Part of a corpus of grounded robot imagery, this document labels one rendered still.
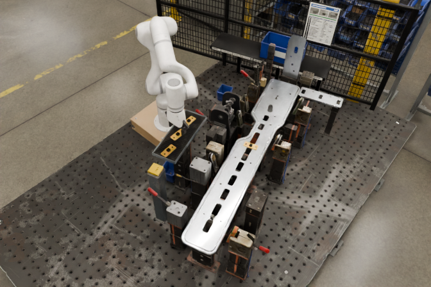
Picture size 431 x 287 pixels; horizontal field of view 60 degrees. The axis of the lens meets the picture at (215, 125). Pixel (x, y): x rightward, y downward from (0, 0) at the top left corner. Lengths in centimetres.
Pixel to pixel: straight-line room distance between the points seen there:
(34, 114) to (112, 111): 77
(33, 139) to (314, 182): 262
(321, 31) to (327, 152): 86
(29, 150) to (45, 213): 145
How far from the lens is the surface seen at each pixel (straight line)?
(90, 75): 448
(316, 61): 288
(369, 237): 325
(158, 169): 190
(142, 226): 226
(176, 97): 179
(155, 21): 194
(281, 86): 264
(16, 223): 249
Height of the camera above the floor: 266
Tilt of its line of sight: 46 degrees down
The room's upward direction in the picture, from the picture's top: 2 degrees clockwise
